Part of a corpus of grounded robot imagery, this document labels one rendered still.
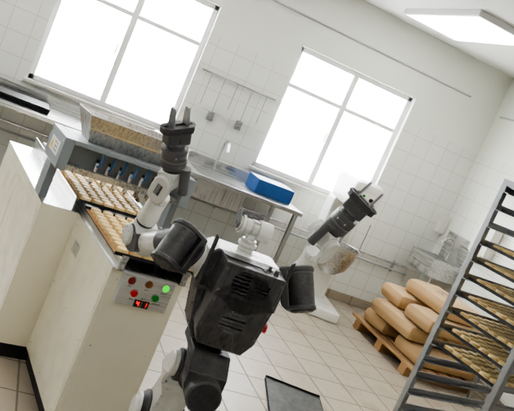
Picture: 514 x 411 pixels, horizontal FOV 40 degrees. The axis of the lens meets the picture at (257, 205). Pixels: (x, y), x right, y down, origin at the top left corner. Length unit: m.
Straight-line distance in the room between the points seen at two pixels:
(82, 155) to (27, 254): 0.56
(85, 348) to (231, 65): 4.38
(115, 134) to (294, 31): 3.86
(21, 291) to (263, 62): 4.09
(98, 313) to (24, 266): 0.72
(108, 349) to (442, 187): 5.63
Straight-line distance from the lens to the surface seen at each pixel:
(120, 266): 2.97
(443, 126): 8.01
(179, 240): 2.22
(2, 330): 3.81
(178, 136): 2.27
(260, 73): 7.10
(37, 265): 3.69
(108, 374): 3.23
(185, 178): 2.31
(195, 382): 2.24
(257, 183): 6.69
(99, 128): 3.58
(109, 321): 3.10
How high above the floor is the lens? 1.71
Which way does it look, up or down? 8 degrees down
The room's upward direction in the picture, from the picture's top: 23 degrees clockwise
